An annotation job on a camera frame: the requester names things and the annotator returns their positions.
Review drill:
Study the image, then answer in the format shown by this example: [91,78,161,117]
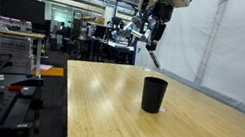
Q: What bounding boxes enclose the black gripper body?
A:
[148,0,176,37]

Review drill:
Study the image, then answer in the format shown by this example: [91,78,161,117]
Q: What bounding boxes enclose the black marker with white label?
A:
[144,47,164,70]

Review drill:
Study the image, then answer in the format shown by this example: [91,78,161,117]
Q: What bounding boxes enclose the black plastic cup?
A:
[137,74,170,116]

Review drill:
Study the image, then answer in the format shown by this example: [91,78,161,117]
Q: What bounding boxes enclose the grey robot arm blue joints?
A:
[109,9,157,48]

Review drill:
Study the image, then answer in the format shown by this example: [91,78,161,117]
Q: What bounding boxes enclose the white round table grommet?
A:
[139,66,153,74]

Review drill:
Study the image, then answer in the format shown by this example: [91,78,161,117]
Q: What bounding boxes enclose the metal truss behind curtain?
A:
[193,0,231,90]

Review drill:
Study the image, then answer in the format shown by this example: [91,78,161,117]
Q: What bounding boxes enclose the orange floor mat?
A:
[31,62,67,81]

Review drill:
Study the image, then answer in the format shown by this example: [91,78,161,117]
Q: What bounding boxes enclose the pink paper sheet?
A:
[31,61,54,74]

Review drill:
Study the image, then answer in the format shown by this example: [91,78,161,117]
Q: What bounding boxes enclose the large black screen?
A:
[0,0,49,27]

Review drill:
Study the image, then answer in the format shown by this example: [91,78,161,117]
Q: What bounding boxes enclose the grey box with red print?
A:
[0,33,36,70]

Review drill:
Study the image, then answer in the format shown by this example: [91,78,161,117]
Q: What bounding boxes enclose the white desk with wooden top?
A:
[0,26,48,79]

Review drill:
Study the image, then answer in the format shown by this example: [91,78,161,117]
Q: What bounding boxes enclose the white box with pink lid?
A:
[0,13,35,33]

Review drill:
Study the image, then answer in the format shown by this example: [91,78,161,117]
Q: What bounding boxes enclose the red handled tool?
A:
[7,83,26,94]

